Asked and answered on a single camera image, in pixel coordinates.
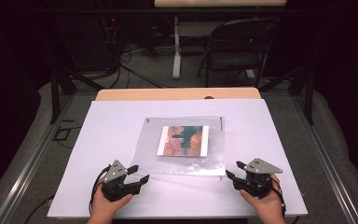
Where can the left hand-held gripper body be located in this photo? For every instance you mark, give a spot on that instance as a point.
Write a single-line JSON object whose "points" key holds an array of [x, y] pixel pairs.
{"points": [[113, 186]]}

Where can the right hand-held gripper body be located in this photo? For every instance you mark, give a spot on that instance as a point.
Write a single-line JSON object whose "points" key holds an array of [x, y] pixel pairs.
{"points": [[256, 182]]}

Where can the clear acrylic photo frame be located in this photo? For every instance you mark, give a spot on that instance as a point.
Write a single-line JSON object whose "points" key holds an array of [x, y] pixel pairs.
{"points": [[147, 149]]}

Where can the person's left hand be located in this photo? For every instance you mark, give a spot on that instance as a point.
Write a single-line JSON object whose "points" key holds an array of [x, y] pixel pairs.
{"points": [[105, 207]]}

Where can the person's right hand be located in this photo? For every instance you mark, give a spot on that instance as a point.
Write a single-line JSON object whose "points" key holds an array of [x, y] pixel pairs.
{"points": [[268, 207]]}

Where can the white table board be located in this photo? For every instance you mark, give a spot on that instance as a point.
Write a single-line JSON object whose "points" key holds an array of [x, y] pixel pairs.
{"points": [[105, 140]]}

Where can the orange and green photo print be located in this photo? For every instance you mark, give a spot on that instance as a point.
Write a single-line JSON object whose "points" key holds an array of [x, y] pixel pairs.
{"points": [[183, 141]]}

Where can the wooden table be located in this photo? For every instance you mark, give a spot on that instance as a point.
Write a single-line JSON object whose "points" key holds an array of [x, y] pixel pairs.
{"points": [[167, 93]]}

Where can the black metal stand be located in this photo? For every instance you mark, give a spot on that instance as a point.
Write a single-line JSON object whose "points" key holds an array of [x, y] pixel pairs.
{"points": [[56, 90], [307, 90]]}

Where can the black folding chair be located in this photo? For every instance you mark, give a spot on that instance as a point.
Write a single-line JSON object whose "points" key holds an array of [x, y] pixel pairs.
{"points": [[236, 59]]}

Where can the white-legged background table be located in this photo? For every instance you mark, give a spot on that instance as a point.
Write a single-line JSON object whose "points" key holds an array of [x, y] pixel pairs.
{"points": [[177, 46]]}

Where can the dark computer tower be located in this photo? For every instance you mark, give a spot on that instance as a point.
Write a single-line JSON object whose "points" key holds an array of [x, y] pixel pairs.
{"points": [[87, 40]]}

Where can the aluminium floor rail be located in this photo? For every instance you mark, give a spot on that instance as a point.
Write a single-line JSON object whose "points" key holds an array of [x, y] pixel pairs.
{"points": [[28, 168], [326, 161]]}

